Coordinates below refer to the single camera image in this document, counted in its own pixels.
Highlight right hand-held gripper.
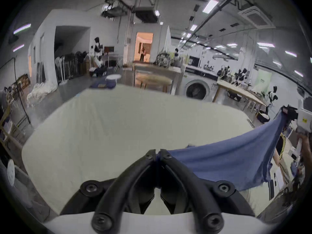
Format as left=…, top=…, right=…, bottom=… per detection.
left=281, top=99, right=312, bottom=160

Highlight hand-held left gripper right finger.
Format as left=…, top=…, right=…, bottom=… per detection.
left=158, top=149, right=255, bottom=232

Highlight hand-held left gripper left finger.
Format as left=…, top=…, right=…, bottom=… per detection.
left=60, top=149, right=156, bottom=232

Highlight blue shirt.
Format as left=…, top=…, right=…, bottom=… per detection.
left=158, top=111, right=288, bottom=192

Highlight person's right hand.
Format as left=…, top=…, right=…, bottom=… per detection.
left=300, top=133, right=312, bottom=166

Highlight small white and black robot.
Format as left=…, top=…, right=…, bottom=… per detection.
left=266, top=85, right=280, bottom=108

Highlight person's legs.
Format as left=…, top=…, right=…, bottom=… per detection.
left=274, top=133, right=288, bottom=161

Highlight bed with pale green sheet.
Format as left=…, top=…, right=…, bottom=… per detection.
left=21, top=84, right=257, bottom=216

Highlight long wooden table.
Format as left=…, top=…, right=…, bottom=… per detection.
left=212, top=79, right=268, bottom=114

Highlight white washing machine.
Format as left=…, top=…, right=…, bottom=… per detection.
left=180, top=67, right=218, bottom=101

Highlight dark blue cloth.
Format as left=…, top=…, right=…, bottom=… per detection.
left=89, top=80, right=117, bottom=90

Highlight round white table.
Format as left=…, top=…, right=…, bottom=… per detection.
left=105, top=74, right=122, bottom=85

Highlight wooden table with plants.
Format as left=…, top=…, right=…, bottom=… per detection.
left=132, top=48, right=186, bottom=94

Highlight heap of white cloths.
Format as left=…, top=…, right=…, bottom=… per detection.
left=26, top=81, right=58, bottom=105

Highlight white and black humanoid robot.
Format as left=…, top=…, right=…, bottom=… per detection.
left=93, top=37, right=105, bottom=69

